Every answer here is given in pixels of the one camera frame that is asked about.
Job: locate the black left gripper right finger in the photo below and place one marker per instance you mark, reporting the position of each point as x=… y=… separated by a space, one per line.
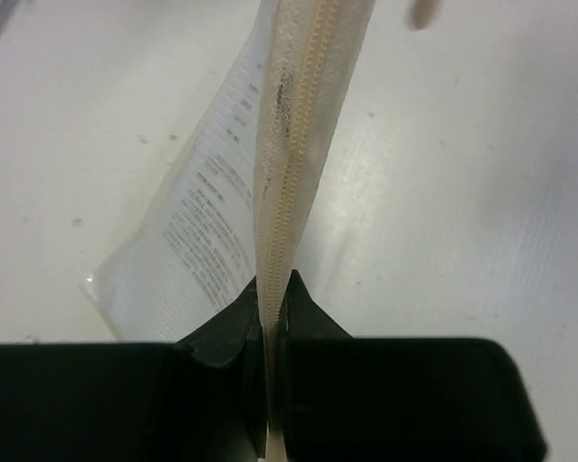
x=352 y=398

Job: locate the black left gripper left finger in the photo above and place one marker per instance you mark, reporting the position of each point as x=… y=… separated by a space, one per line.
x=198 y=399

